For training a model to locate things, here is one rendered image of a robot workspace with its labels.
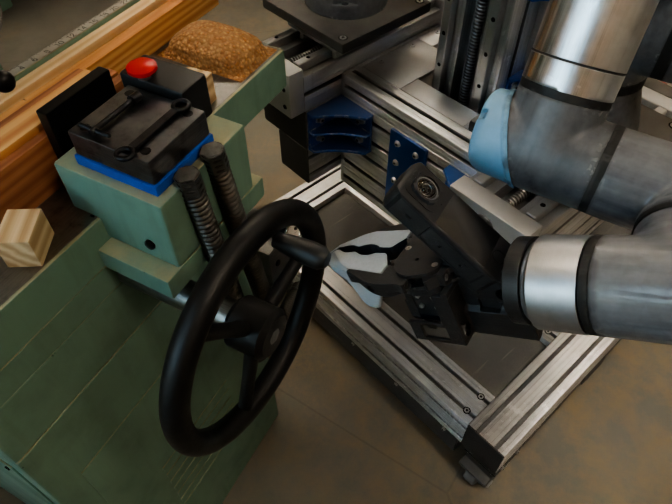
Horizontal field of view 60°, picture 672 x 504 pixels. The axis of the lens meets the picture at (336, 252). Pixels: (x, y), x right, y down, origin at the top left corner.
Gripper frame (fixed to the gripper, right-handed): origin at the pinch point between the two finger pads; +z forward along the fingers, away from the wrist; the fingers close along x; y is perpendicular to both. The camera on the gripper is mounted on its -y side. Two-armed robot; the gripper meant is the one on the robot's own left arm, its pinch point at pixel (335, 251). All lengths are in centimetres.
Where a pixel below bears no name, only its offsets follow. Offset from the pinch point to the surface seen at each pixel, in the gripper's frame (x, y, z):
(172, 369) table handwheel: -18.7, -2.3, 4.2
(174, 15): 22.8, -22.8, 33.9
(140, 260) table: -9.7, -6.1, 17.1
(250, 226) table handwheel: -5.8, -7.7, 2.2
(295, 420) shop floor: 16, 69, 60
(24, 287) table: -19.4, -10.8, 19.9
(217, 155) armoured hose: -1.1, -12.7, 7.8
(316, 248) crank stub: -3.1, -3.0, -1.3
